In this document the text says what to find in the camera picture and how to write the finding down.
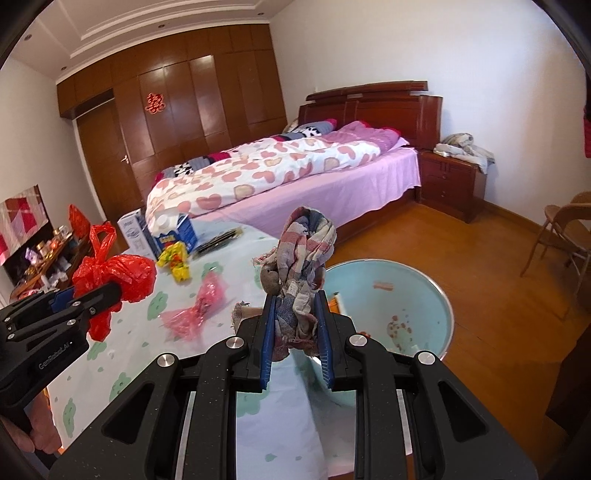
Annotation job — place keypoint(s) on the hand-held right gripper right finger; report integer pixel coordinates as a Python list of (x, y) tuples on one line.
[(325, 341)]

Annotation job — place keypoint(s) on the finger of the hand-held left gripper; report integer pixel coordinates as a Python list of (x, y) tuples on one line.
[(69, 304)]

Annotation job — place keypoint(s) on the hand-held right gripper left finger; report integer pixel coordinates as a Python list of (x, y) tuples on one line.
[(268, 341)]

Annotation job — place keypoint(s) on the red plastic bag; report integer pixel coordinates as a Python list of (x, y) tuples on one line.
[(117, 277)]

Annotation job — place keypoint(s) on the light blue bin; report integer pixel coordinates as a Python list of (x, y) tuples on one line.
[(392, 300)]

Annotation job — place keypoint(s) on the plaid cloth rag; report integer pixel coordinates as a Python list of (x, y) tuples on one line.
[(302, 258)]

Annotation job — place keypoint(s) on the person's left hand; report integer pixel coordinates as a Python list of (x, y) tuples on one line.
[(46, 429)]

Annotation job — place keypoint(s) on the wooden sideboard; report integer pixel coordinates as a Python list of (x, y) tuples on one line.
[(41, 272)]

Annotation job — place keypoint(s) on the pink plastic wrapper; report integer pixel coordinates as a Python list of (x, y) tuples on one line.
[(196, 309)]

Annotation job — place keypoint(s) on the red gift bag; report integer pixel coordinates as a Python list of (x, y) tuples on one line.
[(79, 221)]

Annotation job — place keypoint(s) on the white carton box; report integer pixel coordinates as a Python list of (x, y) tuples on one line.
[(136, 233)]

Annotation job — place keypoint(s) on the dark striped packet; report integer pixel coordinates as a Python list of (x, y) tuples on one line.
[(217, 242)]

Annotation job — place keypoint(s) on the yellow and red wrapper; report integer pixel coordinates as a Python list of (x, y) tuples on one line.
[(175, 261)]

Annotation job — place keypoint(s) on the blue milk carton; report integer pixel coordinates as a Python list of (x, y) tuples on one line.
[(178, 230)]

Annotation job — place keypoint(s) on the wooden door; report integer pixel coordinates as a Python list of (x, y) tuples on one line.
[(104, 157)]

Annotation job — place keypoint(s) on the purple bed sheet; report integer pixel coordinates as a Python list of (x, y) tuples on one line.
[(369, 180)]

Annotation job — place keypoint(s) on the heart print quilt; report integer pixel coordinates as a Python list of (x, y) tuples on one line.
[(258, 170)]

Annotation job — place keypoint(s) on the wooden nightstand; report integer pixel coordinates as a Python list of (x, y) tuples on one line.
[(450, 180)]

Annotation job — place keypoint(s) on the black and white pillow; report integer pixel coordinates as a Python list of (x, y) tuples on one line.
[(314, 129)]

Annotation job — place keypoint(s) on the red wardrobe decoration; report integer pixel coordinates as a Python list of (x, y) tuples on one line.
[(154, 102)]

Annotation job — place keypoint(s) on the wooden bed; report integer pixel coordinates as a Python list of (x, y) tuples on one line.
[(383, 115)]

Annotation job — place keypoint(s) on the pile of light clothes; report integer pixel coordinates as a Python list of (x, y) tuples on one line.
[(464, 145)]

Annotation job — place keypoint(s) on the wooden wardrobe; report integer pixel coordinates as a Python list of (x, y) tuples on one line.
[(194, 92)]

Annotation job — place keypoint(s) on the wooden folding chair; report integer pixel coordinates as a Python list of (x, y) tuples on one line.
[(561, 230)]

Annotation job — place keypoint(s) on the wall poster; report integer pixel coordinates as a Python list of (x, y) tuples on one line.
[(21, 221)]

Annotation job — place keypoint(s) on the red wall hanging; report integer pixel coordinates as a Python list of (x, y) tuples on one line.
[(586, 131)]

